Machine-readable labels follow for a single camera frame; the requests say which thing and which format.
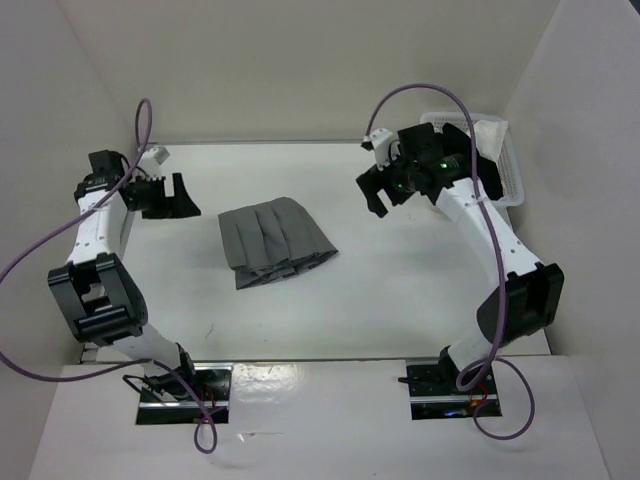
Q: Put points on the black skirt in basket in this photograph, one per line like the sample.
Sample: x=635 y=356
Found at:
x=455 y=141

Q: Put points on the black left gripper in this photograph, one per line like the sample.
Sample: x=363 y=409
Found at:
x=178 y=206

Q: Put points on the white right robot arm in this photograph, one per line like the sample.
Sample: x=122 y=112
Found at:
x=444 y=166

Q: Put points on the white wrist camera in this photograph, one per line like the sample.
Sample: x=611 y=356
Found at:
x=385 y=146
x=151 y=161

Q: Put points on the grey pleated skirt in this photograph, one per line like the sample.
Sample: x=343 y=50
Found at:
x=272 y=241

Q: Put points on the white cloth in basket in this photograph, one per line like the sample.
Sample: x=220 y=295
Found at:
x=490 y=136

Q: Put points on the white plastic basket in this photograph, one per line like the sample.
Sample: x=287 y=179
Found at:
x=513 y=190

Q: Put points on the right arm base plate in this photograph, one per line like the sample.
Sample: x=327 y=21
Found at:
x=432 y=396

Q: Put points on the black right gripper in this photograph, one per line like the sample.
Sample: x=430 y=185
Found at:
x=374 y=180

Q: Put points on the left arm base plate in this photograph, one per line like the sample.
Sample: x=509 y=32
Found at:
x=213 y=388

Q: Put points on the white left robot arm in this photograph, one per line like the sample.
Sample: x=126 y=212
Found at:
x=171 y=371

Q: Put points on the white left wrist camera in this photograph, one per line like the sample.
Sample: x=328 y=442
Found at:
x=151 y=161

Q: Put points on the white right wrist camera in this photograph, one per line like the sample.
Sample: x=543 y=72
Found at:
x=385 y=146

